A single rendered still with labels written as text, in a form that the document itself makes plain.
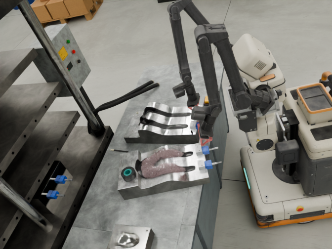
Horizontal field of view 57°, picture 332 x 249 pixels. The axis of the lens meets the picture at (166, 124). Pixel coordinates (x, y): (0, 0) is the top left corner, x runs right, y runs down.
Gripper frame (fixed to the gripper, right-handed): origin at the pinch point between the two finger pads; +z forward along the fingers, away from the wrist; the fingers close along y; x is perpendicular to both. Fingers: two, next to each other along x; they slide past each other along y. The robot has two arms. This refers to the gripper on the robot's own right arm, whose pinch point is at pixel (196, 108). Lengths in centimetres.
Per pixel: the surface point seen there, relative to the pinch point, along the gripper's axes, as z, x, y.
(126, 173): 0, -33, 50
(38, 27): -74, -70, 7
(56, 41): -54, -83, -14
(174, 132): 4.2, -12.5, 15.6
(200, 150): 5.3, 5.7, 29.6
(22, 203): -17, -75, 80
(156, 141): 9.5, -25.9, 17.3
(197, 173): 8.0, 5.6, 43.4
